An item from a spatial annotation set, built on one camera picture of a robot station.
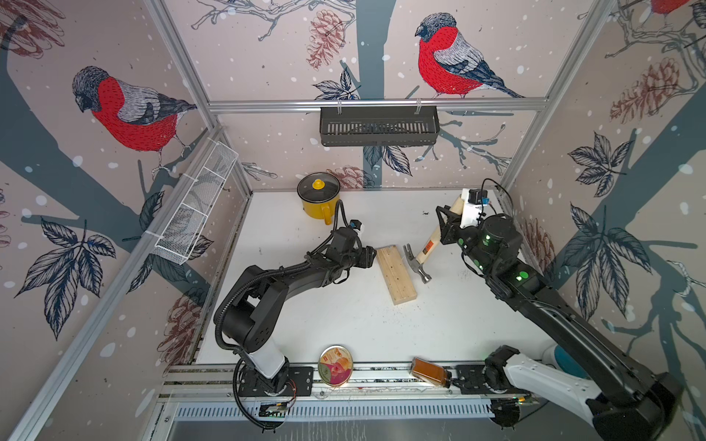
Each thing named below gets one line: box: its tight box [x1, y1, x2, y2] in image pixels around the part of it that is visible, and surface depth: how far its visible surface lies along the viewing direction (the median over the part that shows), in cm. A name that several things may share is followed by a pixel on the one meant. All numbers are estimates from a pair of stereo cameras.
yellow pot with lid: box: [296, 171, 342, 226], surface depth 109 cm
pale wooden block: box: [375, 244, 418, 306], surface depth 92 cm
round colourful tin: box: [317, 344, 354, 387], surface depth 75 cm
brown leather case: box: [410, 356, 453, 389], surface depth 73 cm
